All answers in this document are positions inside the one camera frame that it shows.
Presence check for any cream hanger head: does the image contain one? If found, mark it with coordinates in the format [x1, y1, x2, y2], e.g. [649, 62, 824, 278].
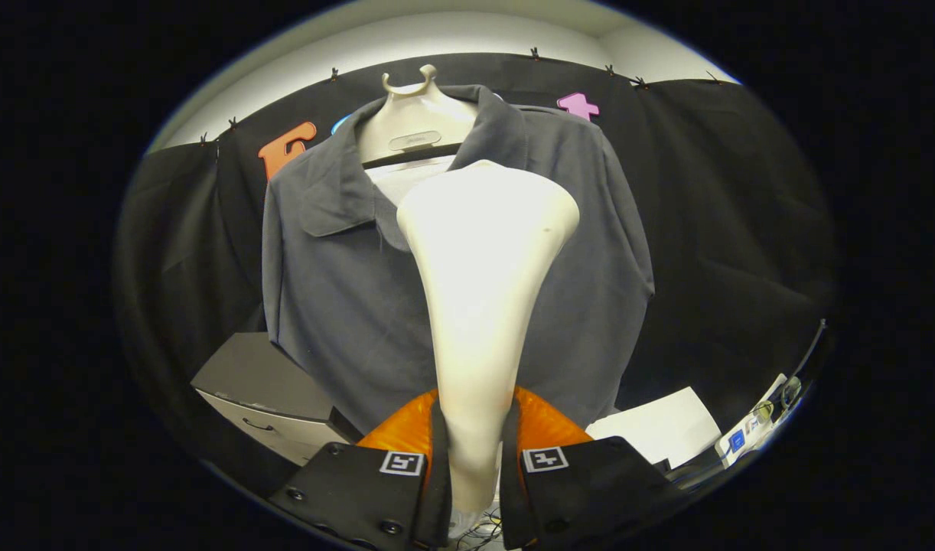
[358, 64, 480, 163]

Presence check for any white padded garment form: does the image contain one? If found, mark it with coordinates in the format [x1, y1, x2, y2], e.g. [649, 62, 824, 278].
[364, 155, 458, 206]

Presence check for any grey button shirt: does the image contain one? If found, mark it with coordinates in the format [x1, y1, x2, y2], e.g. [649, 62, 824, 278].
[261, 84, 656, 437]

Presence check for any white garment steamer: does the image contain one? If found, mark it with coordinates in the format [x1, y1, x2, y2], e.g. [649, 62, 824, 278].
[396, 159, 581, 515]

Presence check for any black backdrop cloth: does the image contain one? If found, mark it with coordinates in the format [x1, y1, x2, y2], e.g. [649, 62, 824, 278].
[116, 52, 839, 491]

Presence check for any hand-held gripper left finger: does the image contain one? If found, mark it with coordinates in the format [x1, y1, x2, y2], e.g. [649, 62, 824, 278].
[269, 386, 453, 550]

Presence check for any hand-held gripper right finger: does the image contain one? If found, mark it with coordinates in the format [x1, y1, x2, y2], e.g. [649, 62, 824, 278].
[500, 385, 686, 550]

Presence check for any grey cabinet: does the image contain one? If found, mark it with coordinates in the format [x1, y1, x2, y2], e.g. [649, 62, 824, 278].
[191, 331, 361, 466]

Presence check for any white power strip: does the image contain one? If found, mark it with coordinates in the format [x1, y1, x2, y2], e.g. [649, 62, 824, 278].
[716, 373, 801, 468]

